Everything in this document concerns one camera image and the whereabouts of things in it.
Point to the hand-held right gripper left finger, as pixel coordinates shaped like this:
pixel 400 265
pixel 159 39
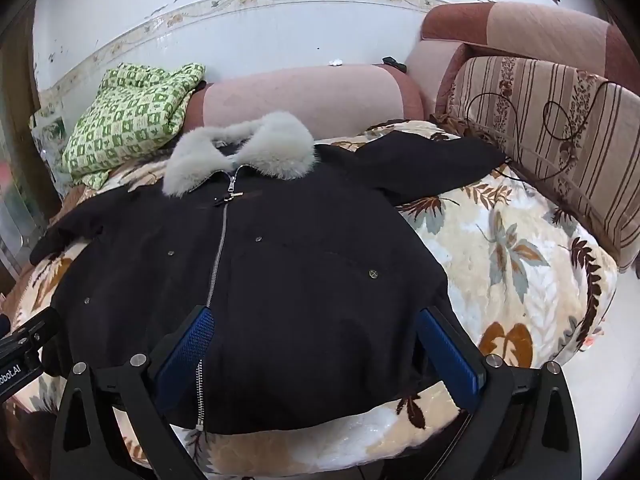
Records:
pixel 186 345

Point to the black fur-collared jacket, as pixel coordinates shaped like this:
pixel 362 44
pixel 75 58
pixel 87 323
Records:
pixel 260 280

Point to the leaf-print blanket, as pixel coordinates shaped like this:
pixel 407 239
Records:
pixel 500 260

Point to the small black object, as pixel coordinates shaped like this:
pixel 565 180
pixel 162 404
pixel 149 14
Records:
pixel 394 64

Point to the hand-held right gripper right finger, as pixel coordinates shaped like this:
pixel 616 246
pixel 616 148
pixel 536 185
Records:
pixel 450 350

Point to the small white object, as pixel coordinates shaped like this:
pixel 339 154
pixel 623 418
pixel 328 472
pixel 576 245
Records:
pixel 334 63

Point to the green checkered quilt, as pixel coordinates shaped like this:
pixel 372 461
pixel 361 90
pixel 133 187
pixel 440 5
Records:
pixel 125 115

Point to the pink sofa backrest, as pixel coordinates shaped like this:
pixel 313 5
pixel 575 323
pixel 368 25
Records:
pixel 350 95

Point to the striped floral cushion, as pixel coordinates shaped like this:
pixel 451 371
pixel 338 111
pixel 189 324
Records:
pixel 565 135

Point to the plastic-wrapped pillow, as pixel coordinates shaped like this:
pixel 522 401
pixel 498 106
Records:
pixel 47 135

